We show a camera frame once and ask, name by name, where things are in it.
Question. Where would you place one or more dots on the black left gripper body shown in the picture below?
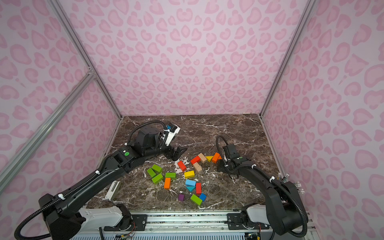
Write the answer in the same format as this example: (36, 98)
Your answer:
(172, 152)

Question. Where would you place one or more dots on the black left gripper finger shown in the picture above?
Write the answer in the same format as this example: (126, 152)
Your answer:
(181, 150)
(176, 154)

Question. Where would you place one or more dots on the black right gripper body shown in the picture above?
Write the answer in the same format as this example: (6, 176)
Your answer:
(226, 160)

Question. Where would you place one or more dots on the orange block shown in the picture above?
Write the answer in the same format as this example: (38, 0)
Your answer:
(216, 157)
(167, 184)

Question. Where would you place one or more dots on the red block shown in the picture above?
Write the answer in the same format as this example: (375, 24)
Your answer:
(198, 189)
(195, 160)
(182, 166)

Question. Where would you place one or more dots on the yellow triangle block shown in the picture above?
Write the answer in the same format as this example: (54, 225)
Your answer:
(209, 158)

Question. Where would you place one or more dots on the tan block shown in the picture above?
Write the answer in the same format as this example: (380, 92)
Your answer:
(197, 167)
(202, 157)

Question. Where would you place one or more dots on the blue small block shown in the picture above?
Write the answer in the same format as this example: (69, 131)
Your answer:
(203, 197)

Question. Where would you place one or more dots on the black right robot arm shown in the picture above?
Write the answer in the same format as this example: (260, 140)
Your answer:
(285, 210)

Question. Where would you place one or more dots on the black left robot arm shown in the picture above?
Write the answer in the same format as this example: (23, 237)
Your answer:
(62, 212)

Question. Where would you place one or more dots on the green block upper left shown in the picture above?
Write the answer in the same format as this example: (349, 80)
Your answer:
(157, 169)

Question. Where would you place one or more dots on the green block far left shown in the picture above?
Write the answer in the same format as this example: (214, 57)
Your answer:
(151, 173)

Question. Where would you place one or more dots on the green block lower left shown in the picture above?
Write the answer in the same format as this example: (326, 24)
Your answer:
(157, 179)

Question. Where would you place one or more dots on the light blue block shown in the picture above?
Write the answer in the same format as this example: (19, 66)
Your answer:
(190, 183)

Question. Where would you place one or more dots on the teal triangle block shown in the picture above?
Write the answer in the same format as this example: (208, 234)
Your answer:
(191, 188)

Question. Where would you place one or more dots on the purple small block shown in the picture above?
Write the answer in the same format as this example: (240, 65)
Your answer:
(181, 197)

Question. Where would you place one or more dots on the green block bottom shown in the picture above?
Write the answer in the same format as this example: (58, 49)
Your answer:
(197, 200)

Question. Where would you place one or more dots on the bundle of coloured pencils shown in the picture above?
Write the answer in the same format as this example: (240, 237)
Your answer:
(285, 178)

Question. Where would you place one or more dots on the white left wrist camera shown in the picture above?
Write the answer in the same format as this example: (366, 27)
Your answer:
(170, 133)

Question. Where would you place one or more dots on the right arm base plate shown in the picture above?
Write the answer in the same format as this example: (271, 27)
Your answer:
(239, 221)

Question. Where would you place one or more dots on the aluminium front rail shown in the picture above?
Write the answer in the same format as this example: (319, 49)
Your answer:
(176, 225)

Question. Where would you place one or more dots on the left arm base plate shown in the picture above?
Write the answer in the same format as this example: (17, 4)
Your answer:
(134, 222)

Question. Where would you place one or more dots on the aluminium diagonal frame bar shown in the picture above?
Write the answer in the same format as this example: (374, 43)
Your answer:
(23, 155)

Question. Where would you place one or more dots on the left corner frame post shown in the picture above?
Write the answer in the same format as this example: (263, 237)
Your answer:
(79, 46)

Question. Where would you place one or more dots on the corner frame post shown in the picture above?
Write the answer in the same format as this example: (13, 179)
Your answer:
(303, 22)
(79, 46)

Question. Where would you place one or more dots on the right corner frame post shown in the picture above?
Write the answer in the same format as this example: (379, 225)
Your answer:
(303, 22)

